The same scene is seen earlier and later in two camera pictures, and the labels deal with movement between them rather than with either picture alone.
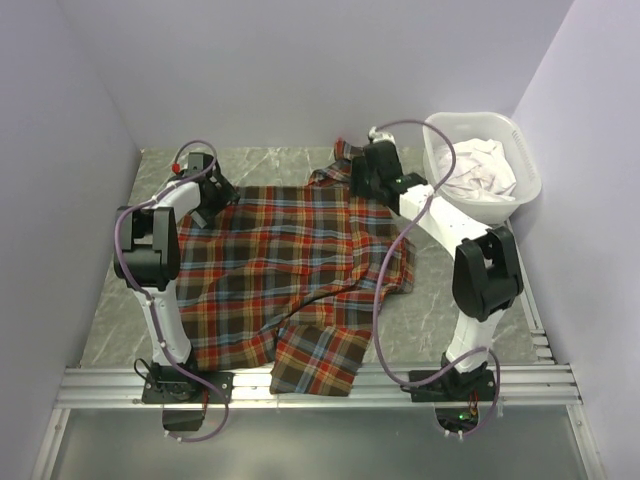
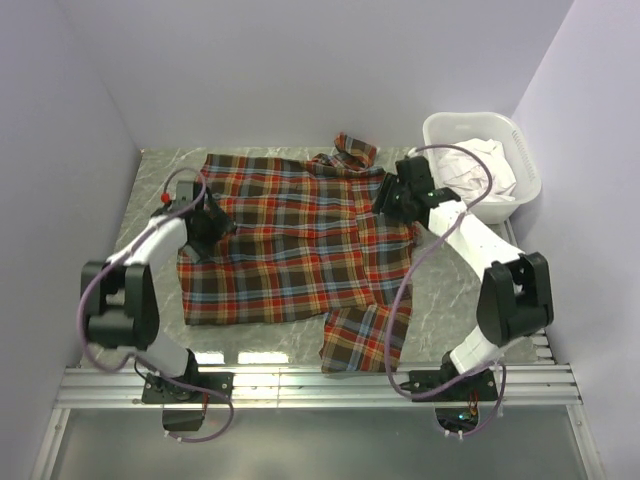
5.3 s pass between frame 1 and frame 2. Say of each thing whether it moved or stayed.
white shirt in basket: stayed
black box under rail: stayed
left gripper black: moved
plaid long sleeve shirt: moved
